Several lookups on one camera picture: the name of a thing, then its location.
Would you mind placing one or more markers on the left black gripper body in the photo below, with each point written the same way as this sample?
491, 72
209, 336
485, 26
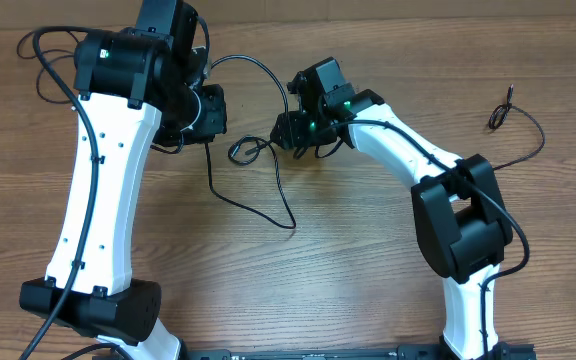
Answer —
210, 117

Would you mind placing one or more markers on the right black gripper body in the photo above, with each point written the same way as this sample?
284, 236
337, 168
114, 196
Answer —
284, 131

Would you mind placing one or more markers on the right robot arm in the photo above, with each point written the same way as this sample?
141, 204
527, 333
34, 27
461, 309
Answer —
461, 223

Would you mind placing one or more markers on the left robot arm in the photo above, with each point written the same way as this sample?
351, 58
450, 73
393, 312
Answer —
134, 89

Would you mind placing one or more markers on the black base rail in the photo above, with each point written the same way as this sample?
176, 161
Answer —
313, 354

